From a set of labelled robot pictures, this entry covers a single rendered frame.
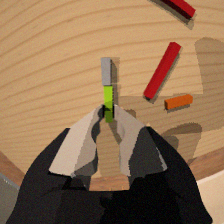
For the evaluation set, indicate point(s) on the orange rod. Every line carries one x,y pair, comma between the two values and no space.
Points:
178,101

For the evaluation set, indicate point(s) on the grey rod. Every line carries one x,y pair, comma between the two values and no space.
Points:
105,71

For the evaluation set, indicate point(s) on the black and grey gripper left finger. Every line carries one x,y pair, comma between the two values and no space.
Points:
72,154

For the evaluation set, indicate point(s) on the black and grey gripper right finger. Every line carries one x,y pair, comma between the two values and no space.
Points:
144,153

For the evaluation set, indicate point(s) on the red rod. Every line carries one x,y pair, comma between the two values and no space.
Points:
181,7
162,69

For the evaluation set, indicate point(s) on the lime green rod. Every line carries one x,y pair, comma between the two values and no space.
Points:
108,102

